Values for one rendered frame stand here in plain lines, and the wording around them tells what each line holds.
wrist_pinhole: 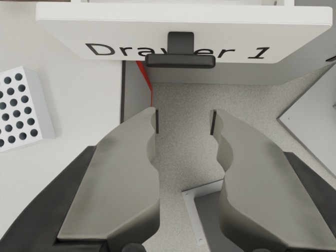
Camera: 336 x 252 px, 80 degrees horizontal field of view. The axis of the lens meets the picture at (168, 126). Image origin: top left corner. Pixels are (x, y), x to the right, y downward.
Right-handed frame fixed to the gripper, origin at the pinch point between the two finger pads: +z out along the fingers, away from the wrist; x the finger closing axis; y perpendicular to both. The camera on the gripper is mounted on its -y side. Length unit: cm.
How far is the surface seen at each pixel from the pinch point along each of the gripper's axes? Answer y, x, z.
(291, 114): 46, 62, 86
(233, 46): -0.8, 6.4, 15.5
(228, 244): 58, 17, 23
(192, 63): 0.0, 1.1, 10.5
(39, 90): 8.1, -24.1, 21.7
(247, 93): 38, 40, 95
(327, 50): 7, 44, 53
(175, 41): -2.0, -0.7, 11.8
